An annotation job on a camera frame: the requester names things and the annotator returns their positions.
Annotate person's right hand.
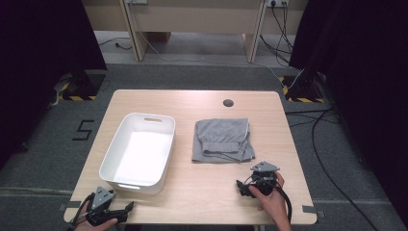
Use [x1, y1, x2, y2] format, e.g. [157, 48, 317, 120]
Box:
[249, 171, 290, 225]

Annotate dark curtain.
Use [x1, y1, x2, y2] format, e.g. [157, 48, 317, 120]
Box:
[0, 0, 108, 169]
[288, 0, 408, 222]

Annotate grey tape strip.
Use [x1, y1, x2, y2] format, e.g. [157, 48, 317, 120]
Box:
[58, 200, 83, 212]
[301, 205, 325, 219]

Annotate long black floor cable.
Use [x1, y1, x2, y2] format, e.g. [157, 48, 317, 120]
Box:
[285, 108, 379, 231]

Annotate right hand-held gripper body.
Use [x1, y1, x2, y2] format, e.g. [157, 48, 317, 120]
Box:
[245, 161, 281, 196]

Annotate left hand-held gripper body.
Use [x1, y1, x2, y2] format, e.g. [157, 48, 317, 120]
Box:
[85, 186, 117, 226]

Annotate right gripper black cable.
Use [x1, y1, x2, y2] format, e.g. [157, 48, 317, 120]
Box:
[274, 185, 293, 224]

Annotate bundle of black wall cables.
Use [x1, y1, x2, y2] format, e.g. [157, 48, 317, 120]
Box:
[259, 0, 294, 66]

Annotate stand base with striped tape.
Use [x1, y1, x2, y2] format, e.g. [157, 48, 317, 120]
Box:
[278, 73, 325, 104]
[52, 70, 107, 102]

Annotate beige wooden desk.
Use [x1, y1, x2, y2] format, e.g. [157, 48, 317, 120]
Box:
[81, 0, 309, 64]

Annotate white plastic storage bin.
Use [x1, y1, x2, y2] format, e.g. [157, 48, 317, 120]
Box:
[98, 112, 177, 195]

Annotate short black floor cable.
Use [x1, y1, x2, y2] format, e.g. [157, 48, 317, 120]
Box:
[97, 37, 133, 51]

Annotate grey pants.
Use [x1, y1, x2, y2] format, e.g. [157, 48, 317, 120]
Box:
[191, 117, 256, 164]

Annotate person's left hand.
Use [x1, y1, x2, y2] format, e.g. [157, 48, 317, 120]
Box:
[74, 218, 119, 231]

